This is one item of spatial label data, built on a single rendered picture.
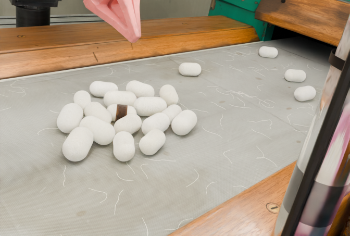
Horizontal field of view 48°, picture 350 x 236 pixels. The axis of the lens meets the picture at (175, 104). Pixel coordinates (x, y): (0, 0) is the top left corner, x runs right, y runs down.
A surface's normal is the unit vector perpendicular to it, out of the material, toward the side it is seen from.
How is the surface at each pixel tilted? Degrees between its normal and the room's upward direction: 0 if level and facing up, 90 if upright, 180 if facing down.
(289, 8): 67
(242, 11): 88
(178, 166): 0
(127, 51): 45
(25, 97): 0
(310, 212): 90
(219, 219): 0
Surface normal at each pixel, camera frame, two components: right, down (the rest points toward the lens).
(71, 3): 0.66, 0.44
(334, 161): -0.32, 0.36
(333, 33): -0.60, -0.18
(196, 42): 0.60, -0.34
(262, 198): 0.16, -0.89
